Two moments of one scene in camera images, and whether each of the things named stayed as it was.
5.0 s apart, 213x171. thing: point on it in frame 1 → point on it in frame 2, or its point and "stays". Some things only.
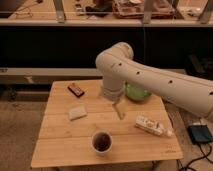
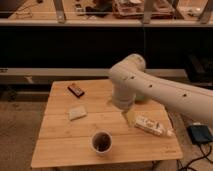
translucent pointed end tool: [120, 107] → [130, 116]
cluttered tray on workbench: [134, 9] stays
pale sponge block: [77, 113] stays
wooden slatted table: [81, 126] stays
